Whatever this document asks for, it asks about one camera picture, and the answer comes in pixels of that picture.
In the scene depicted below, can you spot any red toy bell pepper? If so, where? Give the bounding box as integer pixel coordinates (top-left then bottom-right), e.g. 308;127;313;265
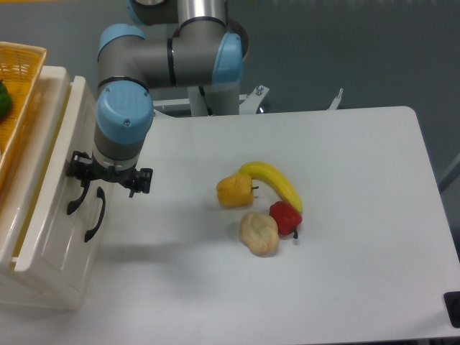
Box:
269;201;303;239

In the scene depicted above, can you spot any yellow toy banana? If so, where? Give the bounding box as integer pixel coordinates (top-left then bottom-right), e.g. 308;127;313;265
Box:
239;161;303;213

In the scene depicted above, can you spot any beige toy bread roll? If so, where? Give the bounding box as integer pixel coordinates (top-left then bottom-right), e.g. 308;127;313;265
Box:
239;212;280;255

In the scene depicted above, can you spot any white metal base frame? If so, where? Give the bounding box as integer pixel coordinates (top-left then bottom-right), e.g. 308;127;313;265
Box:
154;85;344;116

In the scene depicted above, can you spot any black bottom drawer handle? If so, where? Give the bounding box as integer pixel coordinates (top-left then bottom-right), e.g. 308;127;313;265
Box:
84;187;106;243

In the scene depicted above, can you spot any green toy pepper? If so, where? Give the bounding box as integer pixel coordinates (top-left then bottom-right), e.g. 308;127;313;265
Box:
0;80;13;119

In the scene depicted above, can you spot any yellow wicker basket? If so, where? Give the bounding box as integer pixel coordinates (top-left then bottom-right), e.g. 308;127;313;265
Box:
1;42;47;183

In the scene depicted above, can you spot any black top drawer handle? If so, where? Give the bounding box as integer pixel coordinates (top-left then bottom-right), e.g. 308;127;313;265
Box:
66;180;91;215

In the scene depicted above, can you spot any white drawer cabinet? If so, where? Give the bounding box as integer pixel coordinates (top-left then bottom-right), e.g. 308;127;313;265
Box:
0;65;109;311

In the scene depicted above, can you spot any white drawer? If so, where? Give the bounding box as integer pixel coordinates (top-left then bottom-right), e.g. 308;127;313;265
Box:
63;185;112;309
0;75;100;288

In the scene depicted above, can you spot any black cable on pedestal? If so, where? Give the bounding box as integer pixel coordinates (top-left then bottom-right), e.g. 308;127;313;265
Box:
198;85;215;117

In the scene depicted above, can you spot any black object at table edge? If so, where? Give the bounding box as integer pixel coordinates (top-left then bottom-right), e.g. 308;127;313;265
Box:
443;291;460;328

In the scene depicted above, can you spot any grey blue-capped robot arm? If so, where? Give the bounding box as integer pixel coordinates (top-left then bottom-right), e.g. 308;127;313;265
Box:
67;1;244;193

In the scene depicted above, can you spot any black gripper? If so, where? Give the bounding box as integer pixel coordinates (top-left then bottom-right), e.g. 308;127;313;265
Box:
65;151;153;198

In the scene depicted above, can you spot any yellow toy bell pepper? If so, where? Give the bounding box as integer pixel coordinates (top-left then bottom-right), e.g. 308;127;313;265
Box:
216;172;257;208

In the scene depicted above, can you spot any black drawer handle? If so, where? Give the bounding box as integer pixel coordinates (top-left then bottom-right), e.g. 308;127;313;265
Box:
66;180;91;215
84;187;106;243

